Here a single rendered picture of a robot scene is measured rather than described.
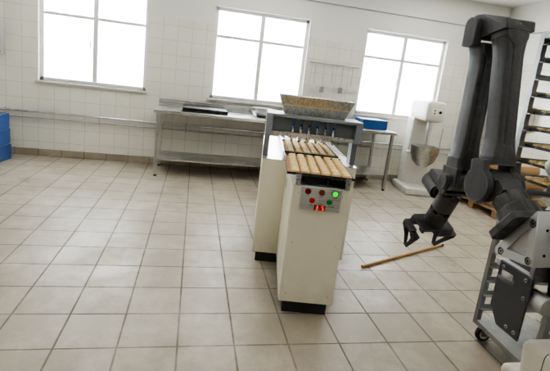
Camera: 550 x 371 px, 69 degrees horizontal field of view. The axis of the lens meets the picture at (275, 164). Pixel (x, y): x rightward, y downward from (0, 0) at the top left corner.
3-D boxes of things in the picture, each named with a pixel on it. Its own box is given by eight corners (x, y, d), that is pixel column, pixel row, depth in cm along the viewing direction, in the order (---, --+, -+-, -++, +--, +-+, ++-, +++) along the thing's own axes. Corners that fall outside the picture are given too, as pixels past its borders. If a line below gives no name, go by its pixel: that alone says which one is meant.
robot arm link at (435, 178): (448, 178, 102) (478, 181, 104) (430, 151, 111) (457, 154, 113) (429, 212, 109) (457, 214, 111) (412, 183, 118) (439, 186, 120)
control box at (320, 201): (298, 206, 239) (301, 184, 236) (338, 211, 240) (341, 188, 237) (299, 209, 235) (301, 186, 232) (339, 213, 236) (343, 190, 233)
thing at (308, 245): (274, 263, 321) (287, 152, 303) (317, 267, 322) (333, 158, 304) (276, 313, 252) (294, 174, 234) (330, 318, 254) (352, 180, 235)
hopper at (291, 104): (277, 110, 326) (279, 92, 323) (345, 118, 328) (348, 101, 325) (277, 113, 298) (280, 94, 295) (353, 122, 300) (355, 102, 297)
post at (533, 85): (475, 323, 244) (545, 32, 210) (471, 321, 247) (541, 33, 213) (480, 323, 245) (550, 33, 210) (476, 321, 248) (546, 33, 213)
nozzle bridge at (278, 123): (262, 150, 334) (267, 109, 328) (348, 160, 337) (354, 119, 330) (262, 157, 302) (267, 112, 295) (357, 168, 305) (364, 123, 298)
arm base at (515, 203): (516, 216, 79) (566, 219, 81) (498, 183, 84) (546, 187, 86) (489, 239, 85) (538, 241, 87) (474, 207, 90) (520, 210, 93)
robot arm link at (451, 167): (480, 15, 94) (519, 22, 97) (464, 19, 100) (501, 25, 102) (444, 192, 102) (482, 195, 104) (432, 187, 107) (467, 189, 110)
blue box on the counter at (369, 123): (362, 128, 592) (363, 119, 589) (353, 125, 620) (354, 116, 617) (386, 130, 602) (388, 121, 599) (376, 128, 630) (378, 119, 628)
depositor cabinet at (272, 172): (255, 210, 444) (263, 134, 427) (320, 216, 447) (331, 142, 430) (250, 261, 319) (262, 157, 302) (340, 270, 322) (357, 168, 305)
